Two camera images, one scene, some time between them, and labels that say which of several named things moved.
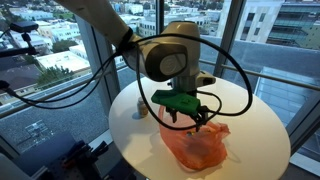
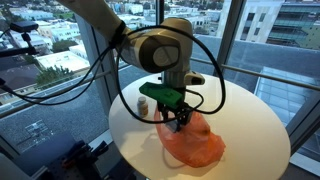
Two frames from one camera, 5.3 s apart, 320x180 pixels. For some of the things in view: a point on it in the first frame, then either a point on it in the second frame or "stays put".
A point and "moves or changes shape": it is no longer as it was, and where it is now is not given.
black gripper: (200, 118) -> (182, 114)
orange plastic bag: (194, 149) moves or changes shape
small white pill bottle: (142, 110) stays put
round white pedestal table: (258, 140) stays put
